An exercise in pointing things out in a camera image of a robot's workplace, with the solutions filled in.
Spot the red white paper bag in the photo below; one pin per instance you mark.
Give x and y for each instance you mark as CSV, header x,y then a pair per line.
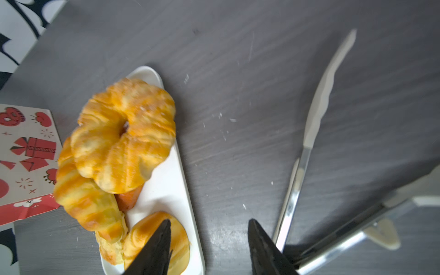
x,y
30,147

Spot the orange fake croissant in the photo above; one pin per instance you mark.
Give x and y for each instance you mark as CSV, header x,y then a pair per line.
x,y
128,200

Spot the golden fake croissant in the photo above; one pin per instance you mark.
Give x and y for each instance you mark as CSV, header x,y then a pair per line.
x,y
94,209

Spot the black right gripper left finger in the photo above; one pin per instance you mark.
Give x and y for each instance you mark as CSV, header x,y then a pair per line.
x,y
155,256

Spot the round fluted yellow bun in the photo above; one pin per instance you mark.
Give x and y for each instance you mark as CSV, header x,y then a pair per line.
x,y
141,233

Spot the long yellow fake bread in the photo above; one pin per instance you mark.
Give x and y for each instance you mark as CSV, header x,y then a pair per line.
x,y
111,247

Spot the white rectangular tray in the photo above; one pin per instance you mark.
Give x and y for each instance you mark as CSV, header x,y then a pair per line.
x,y
167,191

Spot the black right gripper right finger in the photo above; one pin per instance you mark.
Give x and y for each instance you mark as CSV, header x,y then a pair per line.
x,y
265,257

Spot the golden ring shaped bread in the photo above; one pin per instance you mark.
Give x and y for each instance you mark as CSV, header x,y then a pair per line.
x,y
124,133

